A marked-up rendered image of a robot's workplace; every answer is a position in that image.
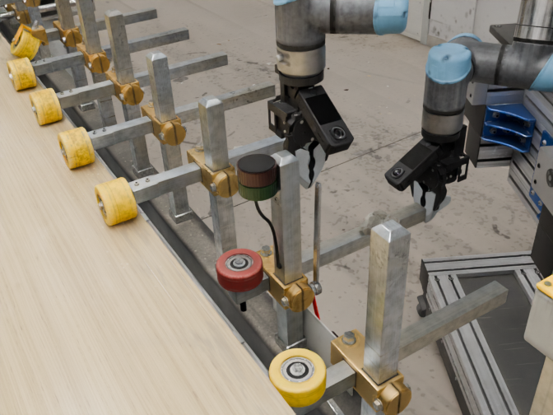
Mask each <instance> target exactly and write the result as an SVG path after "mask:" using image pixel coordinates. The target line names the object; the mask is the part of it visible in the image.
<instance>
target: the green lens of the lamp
mask: <svg viewBox="0 0 553 415"><path fill-rule="evenodd" d="M238 186H239V195H240V196H241V197H242V198H244V199H247V200H249V201H264V200H267V199H269V198H272V197H273V196H275V195H276V194H277V190H278V187H277V178H276V180H275V181H274V182H273V183H272V184H270V185H268V186H267V187H263V188H249V187H246V186H244V185H242V184H241V183H240V182H239V181H238Z"/></svg>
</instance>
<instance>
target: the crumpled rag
mask: <svg viewBox="0 0 553 415"><path fill-rule="evenodd" d="M392 219H393V220H394V221H396V222H397V223H398V224H400V220H399V219H397V218H395V217H394V216H393V215H392V214H389V215H387V213H386V212H385V211H383V210H381V209H377V210H375V211H373V212H371V213H369V214H368V215H367V216H366V217H365V221H363V222H362V223H361V224H360V226H361V229H360V231H363V232H364V234H365V235H371V229H372V228H373V227H375V226H378V225H380V224H382V223H385V222H386V221H390V220H392ZM400 225H401V224H400Z"/></svg>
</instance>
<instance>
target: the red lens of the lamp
mask: <svg viewBox="0 0 553 415"><path fill-rule="evenodd" d="M242 158H244V157H242ZM242 158H240V159H239V160H238V161H237V164H236V168H237V177H238V181H239V182H240V183H241V184H243V185H245V186H249V187H263V186H266V185H269V184H271V183H273V182H274V181H275V180H276V179H277V161H276V160H275V159H274V158H273V157H272V156H271V158H272V159H273V160H274V162H275V164H274V166H273V168H272V169H271V170H268V171H267V172H264V173H260V174H259V173H256V174H252V173H251V174H250V173H248V172H247V173H246V172H244V171H242V170H240V169H239V166H238V164H239V161H240V160H241V159H242Z"/></svg>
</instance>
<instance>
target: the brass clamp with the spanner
mask: <svg viewBox="0 0 553 415"><path fill-rule="evenodd" d="M270 247H271V251H272V254H271V255H270V256H267V257H264V256H262V255H261V250H259V251H257V252H256V253H258V254H259V255H260V256H261V258H262V260H263V271H264V272H265V273H266V275H267V276H268V277H269V289H270V290H268V292H269V293H270V294H271V295H272V296H273V297H274V298H275V300H276V301H277V302H278V303H279V304H280V305H281V306H282V307H283V309H284V310H286V309H289V308H290V309H291V310H292V311H293V312H301V311H303V310H306V309H307V308H308V307H309V306H310V305H311V303H312V302H313V300H314V291H313V290H312V289H311V288H310V287H309V286H308V278H307V277H306V276H305V275H304V274H303V273H302V277H301V278H299V279H297V280H294V281H293V282H290V283H287V284H286V285H285V284H284V283H283V282H282V281H281V280H280V278H279V277H278V276H277V275H276V274H275V269H274V254H273V245H271V246H270Z"/></svg>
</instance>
